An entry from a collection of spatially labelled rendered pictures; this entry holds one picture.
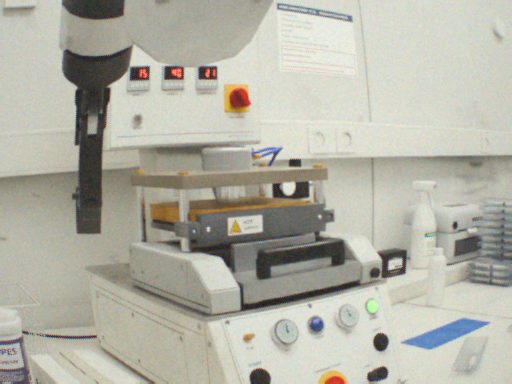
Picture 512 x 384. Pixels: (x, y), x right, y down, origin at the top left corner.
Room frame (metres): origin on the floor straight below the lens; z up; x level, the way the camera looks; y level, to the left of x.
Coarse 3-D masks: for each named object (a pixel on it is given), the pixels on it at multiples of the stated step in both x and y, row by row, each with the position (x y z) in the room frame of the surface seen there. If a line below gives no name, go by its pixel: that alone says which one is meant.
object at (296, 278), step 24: (264, 240) 1.01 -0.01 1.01; (288, 240) 1.02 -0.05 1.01; (312, 240) 1.05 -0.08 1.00; (240, 264) 0.97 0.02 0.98; (288, 264) 1.02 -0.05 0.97; (312, 264) 1.01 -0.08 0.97; (360, 264) 1.01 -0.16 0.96; (240, 288) 0.89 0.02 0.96; (264, 288) 0.91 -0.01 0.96; (288, 288) 0.93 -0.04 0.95; (312, 288) 0.96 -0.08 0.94
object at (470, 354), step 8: (464, 344) 1.08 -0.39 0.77; (472, 344) 1.07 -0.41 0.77; (480, 344) 1.06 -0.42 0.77; (464, 352) 1.03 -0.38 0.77; (472, 352) 1.02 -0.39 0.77; (480, 352) 1.01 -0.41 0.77; (456, 360) 0.99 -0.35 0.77; (464, 360) 0.99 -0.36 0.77; (472, 360) 0.98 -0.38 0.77; (480, 360) 0.97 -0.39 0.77
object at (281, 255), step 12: (336, 240) 0.99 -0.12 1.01; (264, 252) 0.91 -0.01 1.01; (276, 252) 0.92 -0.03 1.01; (288, 252) 0.93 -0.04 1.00; (300, 252) 0.94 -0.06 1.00; (312, 252) 0.96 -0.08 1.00; (324, 252) 0.97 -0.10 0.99; (336, 252) 0.98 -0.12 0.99; (264, 264) 0.91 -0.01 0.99; (276, 264) 0.92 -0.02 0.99; (336, 264) 0.99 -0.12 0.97; (264, 276) 0.91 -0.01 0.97
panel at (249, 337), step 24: (264, 312) 0.90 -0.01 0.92; (288, 312) 0.92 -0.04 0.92; (312, 312) 0.94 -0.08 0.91; (360, 312) 0.99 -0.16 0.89; (384, 312) 1.02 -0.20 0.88; (240, 336) 0.86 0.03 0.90; (264, 336) 0.88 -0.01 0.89; (312, 336) 0.92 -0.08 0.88; (336, 336) 0.95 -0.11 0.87; (360, 336) 0.97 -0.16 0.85; (240, 360) 0.84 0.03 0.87; (264, 360) 0.86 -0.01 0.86; (288, 360) 0.88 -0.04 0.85; (312, 360) 0.90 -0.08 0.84; (336, 360) 0.92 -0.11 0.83; (360, 360) 0.95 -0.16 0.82; (384, 360) 0.97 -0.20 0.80
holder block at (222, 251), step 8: (168, 240) 1.13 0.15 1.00; (176, 240) 1.13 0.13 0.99; (192, 240) 1.14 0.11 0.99; (256, 240) 1.12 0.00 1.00; (192, 248) 1.04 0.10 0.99; (200, 248) 1.05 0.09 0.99; (208, 248) 1.06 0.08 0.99; (216, 248) 1.07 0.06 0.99; (224, 248) 1.08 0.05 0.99; (216, 256) 1.00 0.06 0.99; (224, 256) 1.00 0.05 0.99
